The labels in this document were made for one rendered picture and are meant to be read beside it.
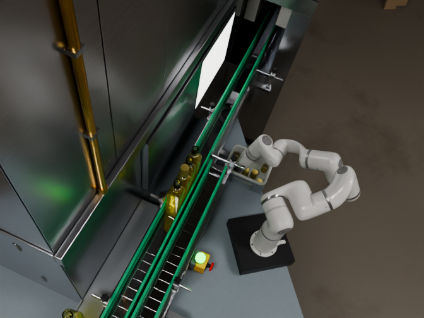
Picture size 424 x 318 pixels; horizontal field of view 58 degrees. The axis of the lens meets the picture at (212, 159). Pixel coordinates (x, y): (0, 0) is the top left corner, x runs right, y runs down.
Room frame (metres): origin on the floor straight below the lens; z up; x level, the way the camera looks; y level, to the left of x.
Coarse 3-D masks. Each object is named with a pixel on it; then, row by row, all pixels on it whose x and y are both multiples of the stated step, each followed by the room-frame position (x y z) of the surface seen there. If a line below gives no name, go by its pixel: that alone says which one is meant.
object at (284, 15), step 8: (248, 0) 1.98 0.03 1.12; (256, 0) 1.97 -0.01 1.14; (264, 0) 2.13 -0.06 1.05; (248, 8) 1.97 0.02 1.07; (256, 8) 1.97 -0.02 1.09; (248, 16) 1.97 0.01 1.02; (256, 16) 1.99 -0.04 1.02; (280, 16) 1.92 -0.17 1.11; (288, 16) 1.91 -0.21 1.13; (280, 24) 1.92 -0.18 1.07
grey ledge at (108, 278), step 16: (144, 208) 0.68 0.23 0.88; (128, 224) 0.59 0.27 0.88; (144, 224) 0.61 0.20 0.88; (128, 240) 0.53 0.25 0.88; (112, 256) 0.45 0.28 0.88; (128, 256) 0.46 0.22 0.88; (112, 272) 0.39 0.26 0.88; (96, 288) 0.31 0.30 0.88; (112, 288) 0.33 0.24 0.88; (80, 304) 0.24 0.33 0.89; (96, 304) 0.26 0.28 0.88
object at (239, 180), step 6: (222, 150) 1.18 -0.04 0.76; (234, 174) 1.01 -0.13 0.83; (228, 180) 1.01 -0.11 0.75; (234, 180) 1.01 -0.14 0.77; (240, 180) 1.00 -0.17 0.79; (246, 180) 0.99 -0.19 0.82; (246, 186) 0.99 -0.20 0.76; (252, 186) 0.99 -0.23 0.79; (258, 186) 0.98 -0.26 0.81; (258, 192) 0.98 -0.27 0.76
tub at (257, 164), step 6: (234, 150) 1.15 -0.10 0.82; (240, 150) 1.16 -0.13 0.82; (228, 156) 1.09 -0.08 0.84; (258, 162) 1.14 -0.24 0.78; (264, 162) 1.14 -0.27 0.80; (252, 168) 1.10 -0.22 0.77; (258, 168) 1.11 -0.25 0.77; (270, 168) 1.08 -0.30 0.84; (240, 174) 1.01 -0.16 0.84; (258, 174) 1.08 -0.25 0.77; (264, 174) 1.09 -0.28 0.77; (252, 180) 0.99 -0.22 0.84; (264, 180) 1.01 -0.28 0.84
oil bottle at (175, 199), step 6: (180, 186) 0.72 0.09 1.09; (168, 192) 0.69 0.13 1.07; (174, 192) 0.69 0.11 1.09; (180, 192) 0.70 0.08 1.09; (168, 198) 0.69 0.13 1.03; (174, 198) 0.68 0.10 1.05; (180, 198) 0.69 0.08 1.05; (168, 204) 0.68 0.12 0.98; (174, 204) 0.68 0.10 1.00; (180, 204) 0.70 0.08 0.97; (168, 210) 0.68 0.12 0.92; (174, 210) 0.68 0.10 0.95; (174, 216) 0.68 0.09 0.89
